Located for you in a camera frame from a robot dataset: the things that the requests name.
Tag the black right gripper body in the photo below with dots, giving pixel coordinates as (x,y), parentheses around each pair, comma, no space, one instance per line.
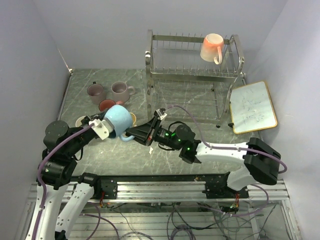
(163,136)

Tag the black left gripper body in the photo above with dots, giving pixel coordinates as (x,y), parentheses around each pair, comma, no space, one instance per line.
(82,139)

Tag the salmon pink mug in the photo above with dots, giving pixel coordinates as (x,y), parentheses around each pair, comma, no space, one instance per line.
(81,121)

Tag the cream yellow mug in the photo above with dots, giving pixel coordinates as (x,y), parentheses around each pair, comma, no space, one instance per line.
(134,118)

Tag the blue mug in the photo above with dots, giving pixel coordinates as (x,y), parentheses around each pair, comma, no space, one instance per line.
(121,120)

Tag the red mug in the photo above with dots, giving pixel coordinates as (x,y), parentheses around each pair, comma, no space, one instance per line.
(108,103)

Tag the light purple mug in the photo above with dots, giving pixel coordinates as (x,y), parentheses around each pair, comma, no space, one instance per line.
(121,91)

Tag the dark mauve mug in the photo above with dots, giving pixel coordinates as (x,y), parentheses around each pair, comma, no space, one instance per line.
(96,93)

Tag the orange white mug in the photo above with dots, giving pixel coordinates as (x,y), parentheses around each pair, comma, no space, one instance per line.
(212,48)

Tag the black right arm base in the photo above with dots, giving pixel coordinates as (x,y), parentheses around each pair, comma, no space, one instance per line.
(216,187)

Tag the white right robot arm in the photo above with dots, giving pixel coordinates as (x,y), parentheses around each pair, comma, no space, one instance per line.
(259,163)

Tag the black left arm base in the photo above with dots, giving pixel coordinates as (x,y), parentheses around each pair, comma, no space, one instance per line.
(104,187)

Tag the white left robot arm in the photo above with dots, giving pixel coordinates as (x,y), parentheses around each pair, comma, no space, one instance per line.
(54,174)

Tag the metal two-tier dish rack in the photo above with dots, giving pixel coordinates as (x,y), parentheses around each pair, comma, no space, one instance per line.
(176,74)

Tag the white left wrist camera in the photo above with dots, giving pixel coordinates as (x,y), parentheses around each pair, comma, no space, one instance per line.
(102,128)

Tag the aluminium mounting rail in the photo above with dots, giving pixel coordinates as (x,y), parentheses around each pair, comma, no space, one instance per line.
(197,191)

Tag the whiteboard with yellow frame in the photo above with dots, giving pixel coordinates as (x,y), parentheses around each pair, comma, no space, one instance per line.
(251,108)

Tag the wire shelf with cables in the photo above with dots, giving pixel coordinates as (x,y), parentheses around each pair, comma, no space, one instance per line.
(271,224)

